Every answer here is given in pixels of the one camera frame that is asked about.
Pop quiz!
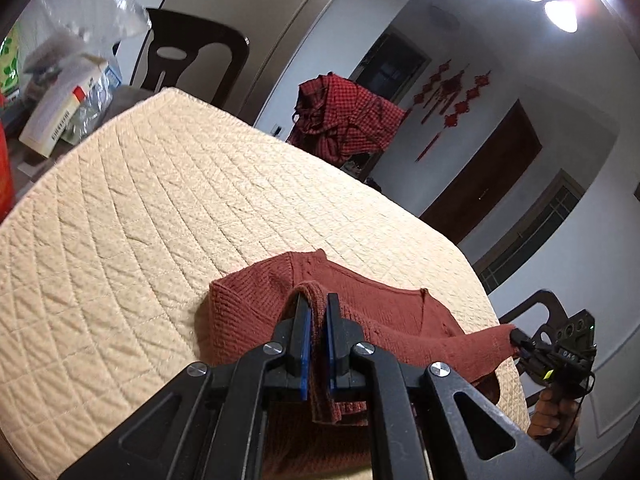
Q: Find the dark wooden chair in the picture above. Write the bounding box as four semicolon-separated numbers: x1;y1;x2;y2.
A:
499;289;568;344
134;8;250;108

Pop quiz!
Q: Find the clear plastic bag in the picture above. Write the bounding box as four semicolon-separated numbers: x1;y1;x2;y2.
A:
14;0;153;61

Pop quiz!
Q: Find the dark brown door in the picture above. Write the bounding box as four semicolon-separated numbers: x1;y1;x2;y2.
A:
420;101;542;244

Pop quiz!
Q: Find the red reindeer bottle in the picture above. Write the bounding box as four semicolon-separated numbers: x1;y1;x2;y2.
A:
0;125;14;221

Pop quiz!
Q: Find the person's right hand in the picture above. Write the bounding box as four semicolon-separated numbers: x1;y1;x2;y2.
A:
527;388;582;441

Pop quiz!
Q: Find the red Chinese knot decoration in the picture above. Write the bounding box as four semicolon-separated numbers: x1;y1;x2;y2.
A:
406;60;491;162

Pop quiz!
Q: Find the rust red knit sweater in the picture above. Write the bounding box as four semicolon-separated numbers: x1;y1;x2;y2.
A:
195;248;519;478

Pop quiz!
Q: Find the cream quilted table cover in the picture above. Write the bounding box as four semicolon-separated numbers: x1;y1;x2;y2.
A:
1;89;498;479

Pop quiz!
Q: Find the red checked cloth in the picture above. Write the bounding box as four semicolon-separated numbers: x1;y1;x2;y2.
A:
286;73;406;168

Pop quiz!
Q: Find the dark wooden chair far left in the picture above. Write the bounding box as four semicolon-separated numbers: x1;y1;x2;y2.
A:
134;8;250;108

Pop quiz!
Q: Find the dark wooden chair right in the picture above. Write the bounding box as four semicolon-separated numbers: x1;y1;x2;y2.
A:
499;289;568;344

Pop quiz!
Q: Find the white red paper box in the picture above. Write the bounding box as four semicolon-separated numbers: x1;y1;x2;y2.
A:
18;54;108;158

